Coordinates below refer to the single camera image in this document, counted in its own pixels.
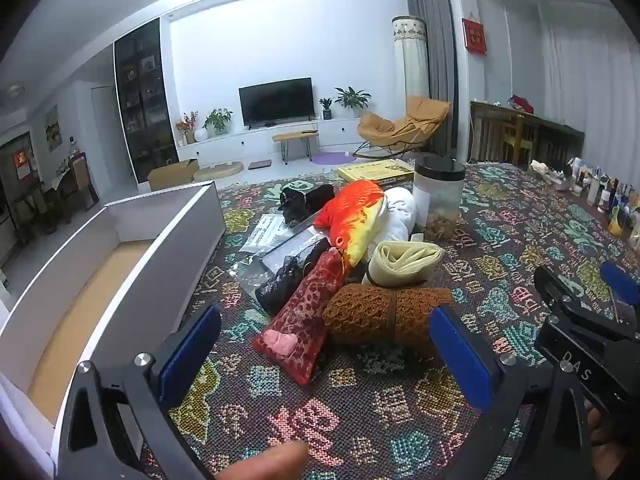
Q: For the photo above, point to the patterned woven blanket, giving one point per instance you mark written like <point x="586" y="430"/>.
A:
<point x="350" y="410"/>

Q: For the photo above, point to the tall white air conditioner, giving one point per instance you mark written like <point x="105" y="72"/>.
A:
<point x="411" y="60"/>

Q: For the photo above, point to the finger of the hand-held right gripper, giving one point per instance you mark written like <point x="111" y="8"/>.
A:
<point x="621" y="282"/>
<point x="552" y="287"/>

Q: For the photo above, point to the white round vase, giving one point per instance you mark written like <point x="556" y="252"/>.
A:
<point x="200" y="135"/>

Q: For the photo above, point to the broad leaf potted plant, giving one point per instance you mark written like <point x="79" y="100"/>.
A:
<point x="352" y="97"/>

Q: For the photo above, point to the black glass display cabinet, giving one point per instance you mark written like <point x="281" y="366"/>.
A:
<point x="145" y="100"/>

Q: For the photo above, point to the clear bag with paper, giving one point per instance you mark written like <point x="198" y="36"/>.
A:
<point x="265" y="232"/>

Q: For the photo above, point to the white storage box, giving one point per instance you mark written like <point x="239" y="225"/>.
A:
<point x="165" y="255"/>

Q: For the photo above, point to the white door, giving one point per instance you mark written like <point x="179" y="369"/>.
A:
<point x="104" y="135"/>

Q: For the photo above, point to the beige round cushion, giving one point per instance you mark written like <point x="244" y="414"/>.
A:
<point x="217" y="170"/>

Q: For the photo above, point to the small potted plant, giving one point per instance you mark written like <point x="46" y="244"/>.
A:
<point x="326" y="107"/>

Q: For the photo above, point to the red cloth item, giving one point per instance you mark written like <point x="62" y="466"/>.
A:
<point x="522" y="104"/>

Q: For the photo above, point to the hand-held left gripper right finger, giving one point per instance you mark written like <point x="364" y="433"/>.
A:
<point x="460" y="365"/>

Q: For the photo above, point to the white soft cloth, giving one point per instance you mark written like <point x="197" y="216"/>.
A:
<point x="398" y="215"/>

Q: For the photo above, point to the cream plastic bag roll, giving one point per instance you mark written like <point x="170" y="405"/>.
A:
<point x="400" y="262"/>

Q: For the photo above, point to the framed wall picture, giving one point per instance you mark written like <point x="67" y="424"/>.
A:
<point x="53" y="129"/>

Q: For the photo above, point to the orange fish plush toy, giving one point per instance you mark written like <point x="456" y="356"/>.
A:
<point x="350" y="215"/>

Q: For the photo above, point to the yellow chair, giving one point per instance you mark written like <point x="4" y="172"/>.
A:
<point x="517" y="137"/>

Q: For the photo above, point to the white curtain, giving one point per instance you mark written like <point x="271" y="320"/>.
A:
<point x="590" y="85"/>

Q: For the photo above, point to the cardboard box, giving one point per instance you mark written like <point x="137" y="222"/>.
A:
<point x="172" y="175"/>

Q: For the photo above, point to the person's right hand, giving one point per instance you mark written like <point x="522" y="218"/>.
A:
<point x="600" y="437"/>

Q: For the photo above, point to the wooden dining chair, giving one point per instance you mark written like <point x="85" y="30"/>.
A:
<point x="77" y="180"/>

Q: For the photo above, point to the bubble wrap mailer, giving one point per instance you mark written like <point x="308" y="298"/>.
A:
<point x="290" y="255"/>

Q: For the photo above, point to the red flowers in vase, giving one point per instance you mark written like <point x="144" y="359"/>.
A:
<point x="187" y="125"/>

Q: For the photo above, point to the row of small bottles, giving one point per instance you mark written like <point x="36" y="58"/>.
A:
<point x="605" y="195"/>

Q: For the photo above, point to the yellow flat box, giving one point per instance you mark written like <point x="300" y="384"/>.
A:
<point x="375" y="170"/>

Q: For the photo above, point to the purple round mat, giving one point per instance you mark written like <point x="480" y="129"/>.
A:
<point x="332" y="159"/>

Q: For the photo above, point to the black garbage bag roll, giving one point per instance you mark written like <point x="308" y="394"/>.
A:
<point x="277" y="287"/>

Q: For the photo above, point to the orange armchair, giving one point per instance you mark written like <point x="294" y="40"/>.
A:
<point x="385" y="127"/>

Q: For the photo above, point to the bushy green potted plant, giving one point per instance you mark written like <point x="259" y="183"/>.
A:
<point x="217" y="120"/>

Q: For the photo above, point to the black television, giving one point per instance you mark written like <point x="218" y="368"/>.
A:
<point x="277" y="102"/>

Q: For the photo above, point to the grey curtain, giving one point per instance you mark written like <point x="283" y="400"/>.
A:
<point x="435" y="35"/>

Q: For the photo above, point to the red wall hanging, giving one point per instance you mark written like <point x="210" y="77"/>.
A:
<point x="474" y="36"/>

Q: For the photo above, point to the white television cabinet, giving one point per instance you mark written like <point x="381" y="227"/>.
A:
<point x="250" y="142"/>

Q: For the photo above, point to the brown mesh roll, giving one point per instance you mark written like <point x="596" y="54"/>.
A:
<point x="375" y="312"/>

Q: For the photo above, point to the clear plastic bag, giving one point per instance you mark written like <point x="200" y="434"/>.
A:
<point x="247" y="277"/>

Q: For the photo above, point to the dark flat floor scale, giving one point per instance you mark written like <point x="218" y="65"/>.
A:
<point x="260" y="164"/>

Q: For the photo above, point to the small wooden bench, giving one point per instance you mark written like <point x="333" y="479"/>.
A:
<point x="295" y="136"/>

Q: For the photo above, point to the clear jar with black lid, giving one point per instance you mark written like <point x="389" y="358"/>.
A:
<point x="440" y="195"/>

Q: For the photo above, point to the red mesh pouch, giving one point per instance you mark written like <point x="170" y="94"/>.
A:
<point x="305" y="310"/>

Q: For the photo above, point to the person's left hand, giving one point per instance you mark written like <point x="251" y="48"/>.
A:
<point x="272" y="461"/>

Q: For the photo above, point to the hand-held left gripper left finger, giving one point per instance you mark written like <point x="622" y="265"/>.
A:
<point x="191" y="352"/>

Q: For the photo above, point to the black plush toy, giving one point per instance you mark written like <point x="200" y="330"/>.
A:
<point x="312" y="200"/>

